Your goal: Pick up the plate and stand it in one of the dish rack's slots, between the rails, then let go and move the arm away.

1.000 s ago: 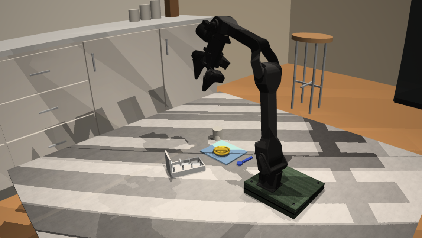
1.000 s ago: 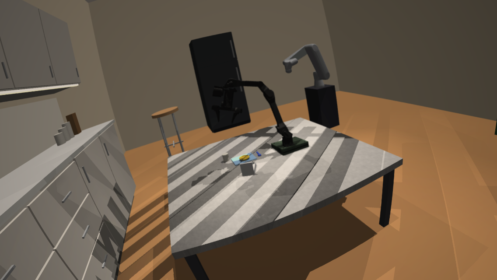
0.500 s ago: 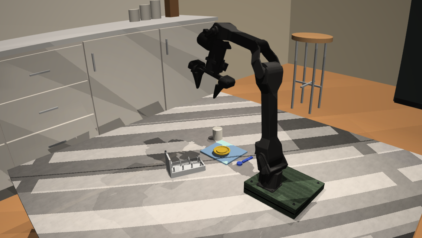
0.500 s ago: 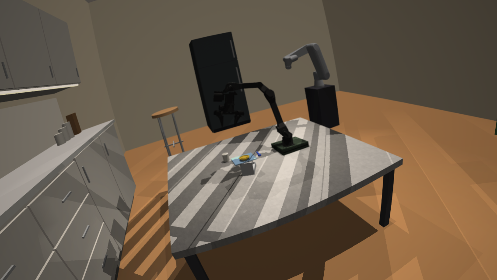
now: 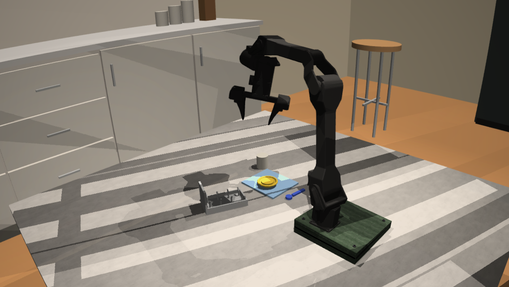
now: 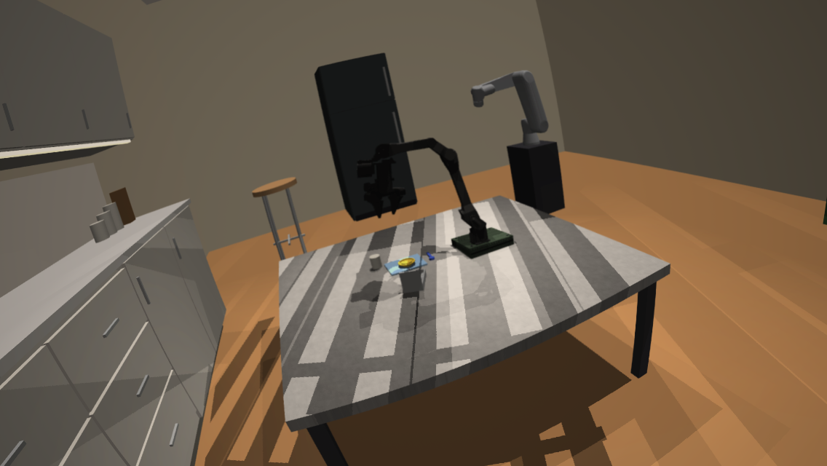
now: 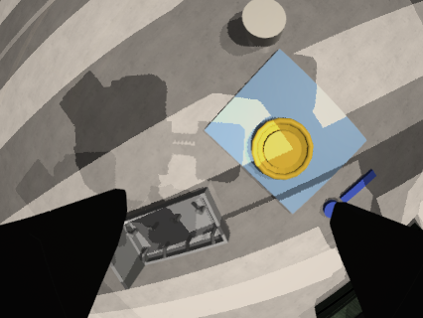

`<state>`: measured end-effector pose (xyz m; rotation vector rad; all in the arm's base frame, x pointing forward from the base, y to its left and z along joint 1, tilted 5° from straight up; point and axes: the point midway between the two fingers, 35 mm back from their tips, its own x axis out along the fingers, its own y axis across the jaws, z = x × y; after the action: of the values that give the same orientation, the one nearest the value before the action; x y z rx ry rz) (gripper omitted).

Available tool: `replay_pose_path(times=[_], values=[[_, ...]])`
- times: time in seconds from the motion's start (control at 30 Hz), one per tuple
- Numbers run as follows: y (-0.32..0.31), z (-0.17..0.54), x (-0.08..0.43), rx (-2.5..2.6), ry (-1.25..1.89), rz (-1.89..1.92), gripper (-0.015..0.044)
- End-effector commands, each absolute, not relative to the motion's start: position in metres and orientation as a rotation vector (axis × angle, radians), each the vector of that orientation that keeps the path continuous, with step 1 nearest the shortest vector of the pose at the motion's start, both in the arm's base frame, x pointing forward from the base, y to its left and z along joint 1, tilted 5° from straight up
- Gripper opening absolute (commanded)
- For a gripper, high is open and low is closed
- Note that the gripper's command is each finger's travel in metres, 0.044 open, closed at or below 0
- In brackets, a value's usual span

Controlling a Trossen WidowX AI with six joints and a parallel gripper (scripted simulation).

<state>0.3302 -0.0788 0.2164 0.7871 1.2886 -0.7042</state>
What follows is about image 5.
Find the grey dish rack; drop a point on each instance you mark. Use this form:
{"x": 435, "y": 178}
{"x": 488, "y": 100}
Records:
{"x": 222, "y": 201}

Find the beige cylinder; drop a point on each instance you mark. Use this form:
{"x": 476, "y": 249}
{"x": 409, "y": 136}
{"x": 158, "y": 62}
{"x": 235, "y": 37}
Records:
{"x": 262, "y": 161}

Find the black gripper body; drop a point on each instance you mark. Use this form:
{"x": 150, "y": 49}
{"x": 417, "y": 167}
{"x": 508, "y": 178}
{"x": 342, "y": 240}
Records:
{"x": 260, "y": 91}

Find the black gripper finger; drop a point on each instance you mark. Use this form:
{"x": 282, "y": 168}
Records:
{"x": 241, "y": 105}
{"x": 274, "y": 113}

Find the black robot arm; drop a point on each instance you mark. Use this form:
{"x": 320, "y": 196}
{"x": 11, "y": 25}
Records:
{"x": 326, "y": 191}

